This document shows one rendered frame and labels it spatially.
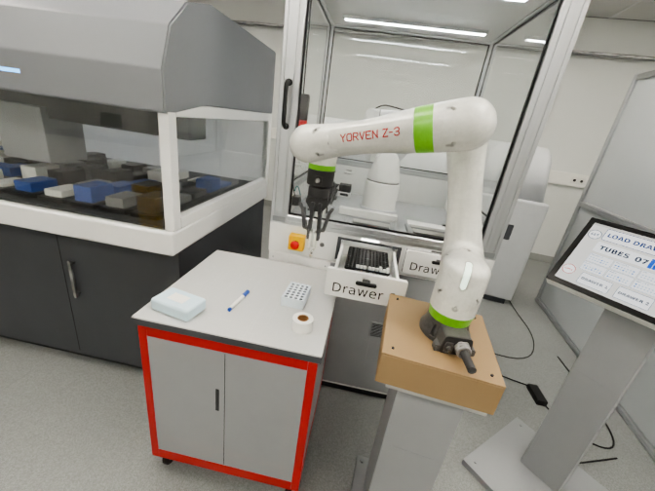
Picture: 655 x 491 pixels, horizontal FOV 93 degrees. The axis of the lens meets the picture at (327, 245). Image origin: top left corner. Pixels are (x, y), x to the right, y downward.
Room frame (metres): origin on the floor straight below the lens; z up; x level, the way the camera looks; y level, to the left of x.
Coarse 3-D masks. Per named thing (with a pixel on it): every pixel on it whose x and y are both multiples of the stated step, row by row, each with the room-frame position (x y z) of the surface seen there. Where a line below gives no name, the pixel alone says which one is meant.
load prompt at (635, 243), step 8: (608, 232) 1.17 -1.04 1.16; (616, 232) 1.15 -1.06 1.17; (608, 240) 1.14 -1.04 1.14; (616, 240) 1.13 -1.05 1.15; (624, 240) 1.12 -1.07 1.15; (632, 240) 1.11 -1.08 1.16; (640, 240) 1.10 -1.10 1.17; (648, 240) 1.08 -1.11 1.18; (632, 248) 1.08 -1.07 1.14; (640, 248) 1.07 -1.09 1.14; (648, 248) 1.06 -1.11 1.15
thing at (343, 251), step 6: (342, 246) 1.31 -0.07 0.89; (348, 246) 1.36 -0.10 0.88; (360, 246) 1.35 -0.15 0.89; (366, 246) 1.36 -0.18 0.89; (342, 252) 1.35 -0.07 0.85; (390, 252) 1.34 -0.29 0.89; (342, 258) 1.32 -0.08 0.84; (390, 258) 1.34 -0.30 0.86; (396, 258) 1.27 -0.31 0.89; (336, 264) 1.12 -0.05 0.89; (342, 264) 1.25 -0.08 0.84; (390, 264) 1.33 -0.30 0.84; (396, 264) 1.20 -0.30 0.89; (390, 270) 1.26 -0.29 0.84; (396, 270) 1.14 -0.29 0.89; (390, 276) 1.20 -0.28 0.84; (396, 276) 1.09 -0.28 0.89
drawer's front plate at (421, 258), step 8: (408, 256) 1.30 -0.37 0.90; (416, 256) 1.29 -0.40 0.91; (424, 256) 1.29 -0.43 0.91; (432, 256) 1.29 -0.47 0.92; (440, 256) 1.28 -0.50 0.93; (408, 264) 1.30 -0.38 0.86; (424, 264) 1.29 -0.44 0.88; (432, 264) 1.29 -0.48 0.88; (408, 272) 1.30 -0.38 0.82; (416, 272) 1.29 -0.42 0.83
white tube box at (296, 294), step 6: (288, 288) 1.05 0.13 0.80; (294, 288) 1.06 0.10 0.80; (300, 288) 1.07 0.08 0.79; (306, 288) 1.07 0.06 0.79; (288, 294) 1.01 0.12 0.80; (294, 294) 1.01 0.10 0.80; (300, 294) 1.02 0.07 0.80; (306, 294) 1.02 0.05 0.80; (282, 300) 0.98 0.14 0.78; (288, 300) 0.98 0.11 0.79; (294, 300) 0.98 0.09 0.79; (300, 300) 0.97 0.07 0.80; (306, 300) 1.03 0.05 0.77; (288, 306) 0.98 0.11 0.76; (294, 306) 0.98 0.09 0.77; (300, 306) 0.97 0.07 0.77
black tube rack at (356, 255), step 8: (352, 248) 1.30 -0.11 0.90; (360, 248) 1.31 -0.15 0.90; (352, 256) 1.21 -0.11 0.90; (360, 256) 1.22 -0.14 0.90; (368, 256) 1.24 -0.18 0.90; (376, 256) 1.25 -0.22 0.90; (384, 256) 1.26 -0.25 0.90; (352, 264) 1.13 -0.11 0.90; (360, 264) 1.14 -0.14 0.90; (368, 264) 1.15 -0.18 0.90; (376, 264) 1.16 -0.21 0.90; (384, 264) 1.17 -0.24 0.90
